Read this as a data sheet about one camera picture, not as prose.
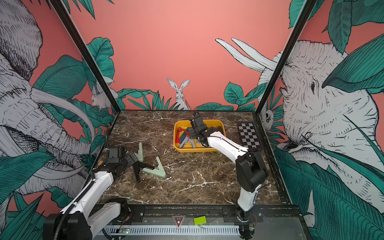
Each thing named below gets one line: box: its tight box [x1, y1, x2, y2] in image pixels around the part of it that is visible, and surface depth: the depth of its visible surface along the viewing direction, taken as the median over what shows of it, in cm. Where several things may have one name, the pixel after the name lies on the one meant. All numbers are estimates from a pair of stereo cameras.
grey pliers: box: [179, 135, 196, 149], surface depth 103 cm
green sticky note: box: [194, 215, 207, 226], surface depth 73 cm
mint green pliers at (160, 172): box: [142, 156, 167, 178], surface depth 90 cm
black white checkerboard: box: [237, 122, 262, 150], surface depth 106 cm
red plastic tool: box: [175, 126, 189, 144], surface depth 105 cm
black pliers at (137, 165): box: [132, 161, 155, 183], surface depth 89 cm
